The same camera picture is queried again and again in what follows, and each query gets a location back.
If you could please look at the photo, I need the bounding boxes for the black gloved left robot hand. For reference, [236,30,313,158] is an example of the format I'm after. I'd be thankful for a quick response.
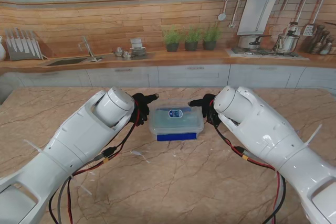
[130,92,161,126]

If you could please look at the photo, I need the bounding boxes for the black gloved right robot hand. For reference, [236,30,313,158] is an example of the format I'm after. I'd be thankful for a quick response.
[187,93,221,124]

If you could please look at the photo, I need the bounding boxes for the clear plastic crate lid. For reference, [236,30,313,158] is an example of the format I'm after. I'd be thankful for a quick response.
[149,99,204,133]

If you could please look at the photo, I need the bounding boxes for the clear plastic crate blue strips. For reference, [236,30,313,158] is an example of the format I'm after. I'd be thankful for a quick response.
[149,119,204,142]

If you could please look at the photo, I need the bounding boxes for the white lower kitchen cabinets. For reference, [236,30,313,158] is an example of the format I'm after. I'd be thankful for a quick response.
[0,63,336,89]

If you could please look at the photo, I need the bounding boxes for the small white plastic scrap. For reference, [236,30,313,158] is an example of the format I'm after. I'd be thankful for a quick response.
[130,150,151,164]

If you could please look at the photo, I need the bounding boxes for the small silver bowls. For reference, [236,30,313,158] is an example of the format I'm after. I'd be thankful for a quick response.
[113,46,133,59]

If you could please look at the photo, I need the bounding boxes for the hanging steel utensil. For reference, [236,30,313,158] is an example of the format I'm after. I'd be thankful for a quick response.
[227,0,241,29]

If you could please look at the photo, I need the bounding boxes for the hanging steel grater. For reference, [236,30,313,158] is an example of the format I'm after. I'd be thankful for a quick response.
[303,24,316,37]

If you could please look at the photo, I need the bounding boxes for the white jug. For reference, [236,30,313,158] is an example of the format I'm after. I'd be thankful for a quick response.
[0,36,7,61]

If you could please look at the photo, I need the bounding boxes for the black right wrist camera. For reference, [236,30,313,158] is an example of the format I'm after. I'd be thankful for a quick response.
[206,111,221,128]

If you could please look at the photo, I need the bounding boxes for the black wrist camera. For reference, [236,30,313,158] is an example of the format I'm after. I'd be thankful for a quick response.
[135,111,148,126]
[206,111,221,128]

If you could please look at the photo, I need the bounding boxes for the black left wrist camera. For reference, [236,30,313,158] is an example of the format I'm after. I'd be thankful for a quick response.
[135,111,148,126]

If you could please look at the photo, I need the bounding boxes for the red black left arm cable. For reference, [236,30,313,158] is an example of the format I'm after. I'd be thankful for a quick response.
[48,108,140,224]

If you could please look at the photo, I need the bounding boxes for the red black arm cable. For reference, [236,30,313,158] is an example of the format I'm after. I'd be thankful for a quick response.
[48,108,140,224]
[207,113,287,224]

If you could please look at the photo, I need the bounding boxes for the red black right arm cable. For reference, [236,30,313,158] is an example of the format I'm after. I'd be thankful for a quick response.
[207,113,287,224]

